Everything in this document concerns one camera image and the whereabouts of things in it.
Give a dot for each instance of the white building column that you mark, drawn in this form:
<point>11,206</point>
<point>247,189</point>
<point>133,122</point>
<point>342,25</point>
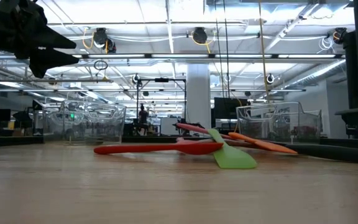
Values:
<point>197,93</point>

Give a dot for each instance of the clear plastic bin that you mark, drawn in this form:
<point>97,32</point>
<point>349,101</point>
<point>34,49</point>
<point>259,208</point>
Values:
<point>82,124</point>
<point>278,121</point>

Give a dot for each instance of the green silicone spatula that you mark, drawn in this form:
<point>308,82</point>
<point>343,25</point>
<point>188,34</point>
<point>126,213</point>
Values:
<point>233,158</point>

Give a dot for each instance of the black background frame rig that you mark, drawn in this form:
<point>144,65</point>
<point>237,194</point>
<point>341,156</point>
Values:
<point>162,80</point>

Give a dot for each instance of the person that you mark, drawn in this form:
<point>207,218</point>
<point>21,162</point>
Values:
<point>143,116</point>

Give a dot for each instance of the red silicone spoon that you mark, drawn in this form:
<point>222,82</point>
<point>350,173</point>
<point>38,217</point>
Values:
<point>135,148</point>

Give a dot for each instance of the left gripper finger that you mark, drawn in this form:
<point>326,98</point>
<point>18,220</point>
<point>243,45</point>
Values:
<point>50,39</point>
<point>45,60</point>

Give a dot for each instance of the black background monitor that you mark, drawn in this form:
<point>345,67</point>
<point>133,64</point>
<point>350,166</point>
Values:
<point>228,109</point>

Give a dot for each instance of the orange silicone spatula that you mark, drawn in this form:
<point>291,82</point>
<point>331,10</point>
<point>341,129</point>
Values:
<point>269,145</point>

